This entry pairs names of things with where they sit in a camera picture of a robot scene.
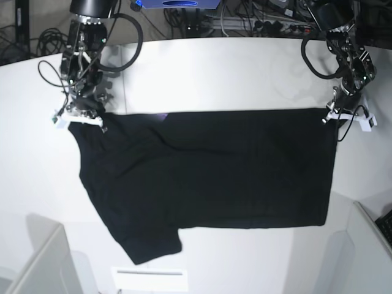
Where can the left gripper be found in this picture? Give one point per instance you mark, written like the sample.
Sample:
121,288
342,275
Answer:
346,107

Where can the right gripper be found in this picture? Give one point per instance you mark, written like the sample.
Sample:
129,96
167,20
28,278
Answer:
84,109

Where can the black T-shirt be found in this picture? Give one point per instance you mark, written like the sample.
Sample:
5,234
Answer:
148,176

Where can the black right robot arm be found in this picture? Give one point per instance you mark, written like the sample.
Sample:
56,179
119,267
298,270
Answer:
81,71

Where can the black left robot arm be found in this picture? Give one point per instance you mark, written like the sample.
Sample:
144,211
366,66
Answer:
336,22

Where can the black keyboard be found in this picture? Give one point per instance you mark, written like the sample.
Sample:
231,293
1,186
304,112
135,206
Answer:
385,226

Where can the white power strip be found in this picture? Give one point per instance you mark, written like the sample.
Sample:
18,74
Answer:
254,24

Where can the blue box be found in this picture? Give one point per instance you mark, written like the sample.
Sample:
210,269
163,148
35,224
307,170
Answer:
187,4

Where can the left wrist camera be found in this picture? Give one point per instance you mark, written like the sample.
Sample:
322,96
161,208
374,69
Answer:
367,123

